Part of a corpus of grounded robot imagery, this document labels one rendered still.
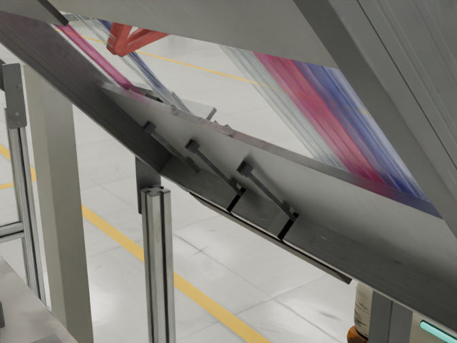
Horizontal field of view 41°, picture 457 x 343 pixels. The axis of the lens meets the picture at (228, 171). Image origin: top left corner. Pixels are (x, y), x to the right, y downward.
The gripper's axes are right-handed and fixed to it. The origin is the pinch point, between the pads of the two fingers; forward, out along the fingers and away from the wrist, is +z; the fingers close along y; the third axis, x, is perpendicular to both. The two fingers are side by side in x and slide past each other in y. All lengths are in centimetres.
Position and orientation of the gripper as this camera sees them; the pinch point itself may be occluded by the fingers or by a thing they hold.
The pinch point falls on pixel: (117, 47)
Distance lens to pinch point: 73.3
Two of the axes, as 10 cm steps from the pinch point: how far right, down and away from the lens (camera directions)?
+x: 5.4, 5.5, 6.4
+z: -5.8, 7.9, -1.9
